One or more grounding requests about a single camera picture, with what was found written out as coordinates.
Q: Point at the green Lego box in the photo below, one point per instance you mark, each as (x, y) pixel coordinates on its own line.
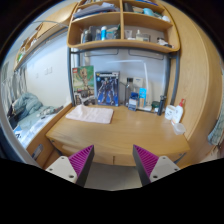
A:
(83, 85)

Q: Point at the bed with grey bedding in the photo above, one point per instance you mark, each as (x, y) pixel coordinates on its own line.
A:
(27, 115)

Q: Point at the clear water bottle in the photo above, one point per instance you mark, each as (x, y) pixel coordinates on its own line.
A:
(128, 90)

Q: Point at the light blue carton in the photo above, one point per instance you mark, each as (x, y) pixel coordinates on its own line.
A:
(142, 97)

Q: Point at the pink folded towel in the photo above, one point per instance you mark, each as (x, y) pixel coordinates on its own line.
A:
(91, 114)

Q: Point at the wooden wall shelf unit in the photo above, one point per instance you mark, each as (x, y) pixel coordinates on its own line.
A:
(140, 24)

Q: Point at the clear plastic cup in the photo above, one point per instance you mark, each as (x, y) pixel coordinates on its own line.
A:
(179, 129)

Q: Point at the wooden desk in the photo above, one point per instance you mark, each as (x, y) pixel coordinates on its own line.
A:
(113, 143)

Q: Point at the small blue box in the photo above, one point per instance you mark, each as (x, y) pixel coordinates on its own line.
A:
(133, 101)

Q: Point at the wooden wardrobe side panel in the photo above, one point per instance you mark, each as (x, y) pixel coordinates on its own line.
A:
(200, 85)

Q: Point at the blue robot model box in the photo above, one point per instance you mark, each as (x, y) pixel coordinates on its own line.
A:
(107, 87)

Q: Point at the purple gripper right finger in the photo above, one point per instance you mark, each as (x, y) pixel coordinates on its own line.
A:
(151, 167)

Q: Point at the black cylindrical bottle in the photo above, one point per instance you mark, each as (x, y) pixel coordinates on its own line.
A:
(161, 105)

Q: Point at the white lotion pump bottle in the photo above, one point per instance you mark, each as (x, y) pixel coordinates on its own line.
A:
(178, 113)

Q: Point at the white desk lamp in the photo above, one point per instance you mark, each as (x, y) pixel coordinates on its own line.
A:
(147, 106)

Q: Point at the white jar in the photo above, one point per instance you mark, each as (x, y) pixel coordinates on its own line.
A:
(169, 112)

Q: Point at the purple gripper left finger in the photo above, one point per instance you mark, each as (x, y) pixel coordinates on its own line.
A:
(74, 168)

